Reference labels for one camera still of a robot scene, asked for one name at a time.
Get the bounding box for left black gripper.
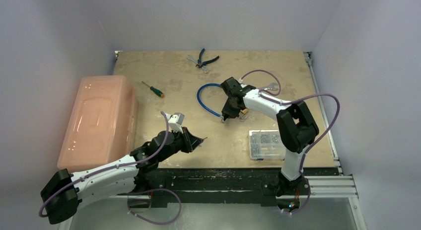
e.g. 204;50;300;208
157;126;202;162

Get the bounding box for brass padlock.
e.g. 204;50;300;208
239;108;249;121

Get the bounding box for blue cable lock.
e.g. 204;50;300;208
196;83;225;123

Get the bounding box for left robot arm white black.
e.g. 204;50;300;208
39;127;204;225

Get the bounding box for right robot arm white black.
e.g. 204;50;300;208
220;77;319;194

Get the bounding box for small silver wrench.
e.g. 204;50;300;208
186;55;210;74

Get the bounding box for large silver open wrench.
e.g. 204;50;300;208
259;83;279;91

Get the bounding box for clear plastic screw box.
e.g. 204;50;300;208
248;130;286;160

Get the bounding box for pink plastic storage box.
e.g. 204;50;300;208
57;76;138;173

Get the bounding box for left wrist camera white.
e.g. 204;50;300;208
165;113;185;134

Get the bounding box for blue handled pliers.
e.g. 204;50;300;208
196;48;220;69

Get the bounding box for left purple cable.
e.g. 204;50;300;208
39;111;170;218

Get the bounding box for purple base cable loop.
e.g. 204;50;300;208
127;188;183;226

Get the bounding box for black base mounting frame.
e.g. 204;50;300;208
117;166;340;208

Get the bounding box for green handled screwdriver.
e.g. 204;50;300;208
142;81;165;98

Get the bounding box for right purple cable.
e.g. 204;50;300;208
239;70;341;216

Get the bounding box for aluminium rail frame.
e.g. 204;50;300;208
303;51;359;199

